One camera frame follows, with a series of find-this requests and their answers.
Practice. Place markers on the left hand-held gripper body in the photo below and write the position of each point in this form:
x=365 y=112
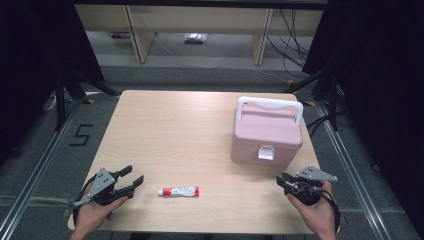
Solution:
x=103 y=181

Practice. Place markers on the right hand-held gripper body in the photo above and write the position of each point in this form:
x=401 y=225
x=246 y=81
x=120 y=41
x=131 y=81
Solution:
x=308 y=190

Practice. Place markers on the red and white ointment tube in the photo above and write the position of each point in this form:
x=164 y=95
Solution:
x=180 y=191

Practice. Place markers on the pink storage box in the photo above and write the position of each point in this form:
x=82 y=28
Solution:
x=266 y=133

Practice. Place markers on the person's right hand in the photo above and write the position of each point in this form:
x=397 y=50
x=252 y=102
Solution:
x=320 y=215

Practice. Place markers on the person's left hand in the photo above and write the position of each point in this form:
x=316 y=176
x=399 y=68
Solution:
x=90 y=215

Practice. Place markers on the yellow black floor tape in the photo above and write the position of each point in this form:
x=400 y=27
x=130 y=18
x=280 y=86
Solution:
x=310 y=103
x=89 y=101

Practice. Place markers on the black metal stand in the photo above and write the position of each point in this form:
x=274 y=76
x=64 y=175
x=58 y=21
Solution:
x=332 y=100
x=60 y=100

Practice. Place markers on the black curtain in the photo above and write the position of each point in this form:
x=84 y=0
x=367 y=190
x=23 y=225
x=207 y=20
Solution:
x=33 y=66
x=383 y=83

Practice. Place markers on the silver foil packet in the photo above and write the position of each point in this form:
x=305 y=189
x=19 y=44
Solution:
x=196 y=37

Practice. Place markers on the beige wooden desk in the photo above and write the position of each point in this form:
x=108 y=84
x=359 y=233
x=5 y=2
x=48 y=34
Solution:
x=200 y=20

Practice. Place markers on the aluminium floor rail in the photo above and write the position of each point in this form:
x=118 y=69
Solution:
x=353 y=180
x=36 y=173

